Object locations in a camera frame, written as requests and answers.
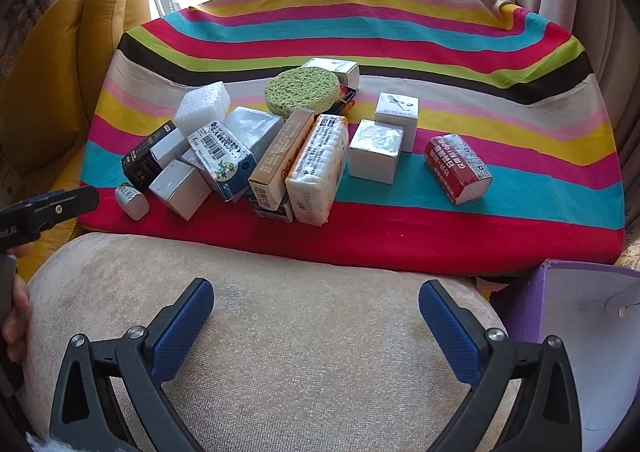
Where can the white box with silver top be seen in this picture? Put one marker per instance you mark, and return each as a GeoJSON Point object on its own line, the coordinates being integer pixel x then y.
{"type": "Point", "coordinates": [372, 162]}

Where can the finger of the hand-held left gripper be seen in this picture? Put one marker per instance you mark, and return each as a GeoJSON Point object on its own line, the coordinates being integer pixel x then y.
{"type": "Point", "coordinates": [55, 207]}

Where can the black box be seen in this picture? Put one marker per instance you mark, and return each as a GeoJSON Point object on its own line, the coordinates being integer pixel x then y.
{"type": "Point", "coordinates": [140, 162]}

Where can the beige brown curtain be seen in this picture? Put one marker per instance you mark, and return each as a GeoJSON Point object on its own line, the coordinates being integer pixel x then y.
{"type": "Point", "coordinates": [575, 7]}

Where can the orange and tan box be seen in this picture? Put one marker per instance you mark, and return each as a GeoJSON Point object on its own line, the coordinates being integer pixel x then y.
{"type": "Point", "coordinates": [277, 157]}

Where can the green round sponge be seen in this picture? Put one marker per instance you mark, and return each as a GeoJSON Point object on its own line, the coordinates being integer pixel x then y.
{"type": "Point", "coordinates": [300, 89]}

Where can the white box with grey print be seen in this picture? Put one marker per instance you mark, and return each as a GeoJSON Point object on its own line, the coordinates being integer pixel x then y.
{"type": "Point", "coordinates": [340, 72]}

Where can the teal green box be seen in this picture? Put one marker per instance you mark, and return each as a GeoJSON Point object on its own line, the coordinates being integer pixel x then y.
{"type": "Point", "coordinates": [270, 212]}

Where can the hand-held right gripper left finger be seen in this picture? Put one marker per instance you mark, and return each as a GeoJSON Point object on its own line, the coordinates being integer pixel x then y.
{"type": "Point", "coordinates": [180, 332]}

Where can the small white bottle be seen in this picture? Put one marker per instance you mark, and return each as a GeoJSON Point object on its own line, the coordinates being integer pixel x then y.
{"type": "Point", "coordinates": [131, 199]}

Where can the silver foil box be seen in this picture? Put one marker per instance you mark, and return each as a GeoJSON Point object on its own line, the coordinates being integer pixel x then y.
{"type": "Point", "coordinates": [255, 127]}

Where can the white box with dark logo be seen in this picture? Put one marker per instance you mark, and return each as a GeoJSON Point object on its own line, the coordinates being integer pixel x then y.
{"type": "Point", "coordinates": [395, 124]}

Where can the yellow cushion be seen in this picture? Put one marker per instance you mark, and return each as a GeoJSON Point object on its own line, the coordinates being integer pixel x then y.
{"type": "Point", "coordinates": [100, 32]}

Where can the beige velvet cushion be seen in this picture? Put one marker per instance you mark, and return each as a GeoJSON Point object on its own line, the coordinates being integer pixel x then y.
{"type": "Point", "coordinates": [300, 357]}

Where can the person's left hand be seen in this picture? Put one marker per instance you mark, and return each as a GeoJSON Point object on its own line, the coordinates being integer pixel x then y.
{"type": "Point", "coordinates": [19, 317]}

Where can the white and orange tissue packet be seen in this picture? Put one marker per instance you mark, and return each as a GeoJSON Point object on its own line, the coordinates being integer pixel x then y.
{"type": "Point", "coordinates": [315, 172]}

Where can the striped multicolour cloth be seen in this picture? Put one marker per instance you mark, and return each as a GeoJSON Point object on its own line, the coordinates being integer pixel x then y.
{"type": "Point", "coordinates": [400, 212]}

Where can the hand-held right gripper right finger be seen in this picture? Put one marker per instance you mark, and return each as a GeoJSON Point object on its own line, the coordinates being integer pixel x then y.
{"type": "Point", "coordinates": [447, 332]}

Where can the white blue box with barcode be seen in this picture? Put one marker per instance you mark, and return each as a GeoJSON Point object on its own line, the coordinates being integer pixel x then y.
{"type": "Point", "coordinates": [225, 162]}

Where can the purple cardboard box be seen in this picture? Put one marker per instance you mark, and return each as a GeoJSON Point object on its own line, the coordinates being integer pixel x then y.
{"type": "Point", "coordinates": [575, 332]}

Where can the white foam block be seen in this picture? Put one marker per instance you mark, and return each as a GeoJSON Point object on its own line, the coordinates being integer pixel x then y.
{"type": "Point", "coordinates": [200, 107]}

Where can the red tissue packet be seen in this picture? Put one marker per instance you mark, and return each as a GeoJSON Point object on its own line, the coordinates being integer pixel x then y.
{"type": "Point", "coordinates": [457, 172]}

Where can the white box with pink stain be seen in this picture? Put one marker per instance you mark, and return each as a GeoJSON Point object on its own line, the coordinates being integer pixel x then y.
{"type": "Point", "coordinates": [177, 189]}

